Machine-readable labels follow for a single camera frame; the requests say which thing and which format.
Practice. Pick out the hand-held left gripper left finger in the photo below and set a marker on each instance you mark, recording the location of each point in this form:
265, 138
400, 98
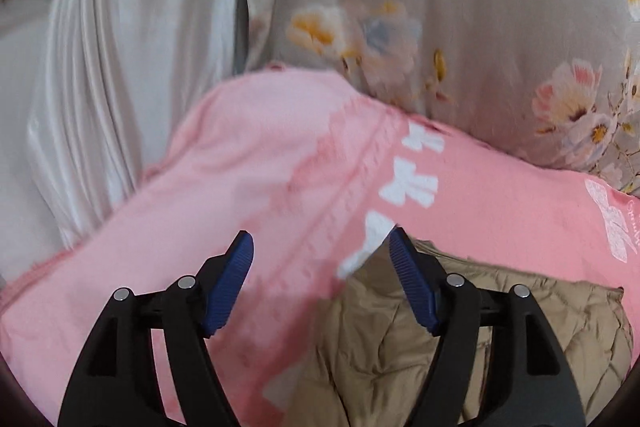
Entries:
227, 287

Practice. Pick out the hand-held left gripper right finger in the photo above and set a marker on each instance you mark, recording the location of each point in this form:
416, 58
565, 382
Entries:
415, 289

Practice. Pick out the tan quilted jacket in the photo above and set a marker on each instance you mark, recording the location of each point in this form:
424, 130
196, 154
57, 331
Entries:
370, 357

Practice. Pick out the pink blanket with white print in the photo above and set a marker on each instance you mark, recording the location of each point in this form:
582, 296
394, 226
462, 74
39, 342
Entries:
280, 147

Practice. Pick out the white satin curtain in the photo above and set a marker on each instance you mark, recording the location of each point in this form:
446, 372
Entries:
130, 82

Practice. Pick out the grey floral bed sheet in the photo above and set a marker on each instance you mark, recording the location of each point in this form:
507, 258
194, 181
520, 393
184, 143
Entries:
475, 32

